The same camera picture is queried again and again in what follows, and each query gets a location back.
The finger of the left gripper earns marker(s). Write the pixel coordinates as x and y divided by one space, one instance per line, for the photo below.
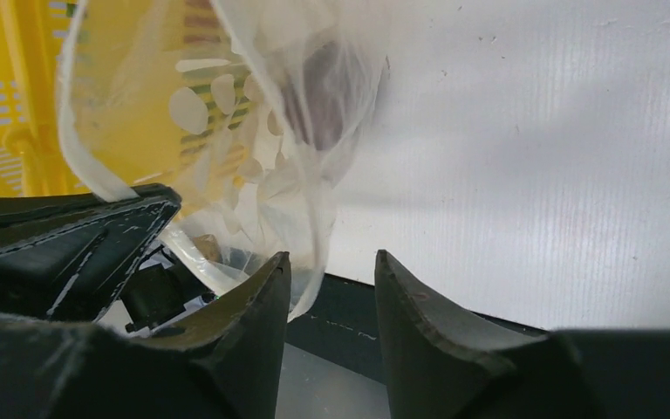
67 258

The clear zip top bag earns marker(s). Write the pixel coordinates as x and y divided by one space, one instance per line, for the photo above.
289 206

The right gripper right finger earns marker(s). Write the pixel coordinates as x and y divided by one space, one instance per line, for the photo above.
590 373

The yellow plastic basket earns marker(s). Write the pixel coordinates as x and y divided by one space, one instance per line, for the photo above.
34 98

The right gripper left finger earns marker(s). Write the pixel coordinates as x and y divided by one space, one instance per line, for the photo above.
223 361

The dark maroon fruit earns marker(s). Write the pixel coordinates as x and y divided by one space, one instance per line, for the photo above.
316 106

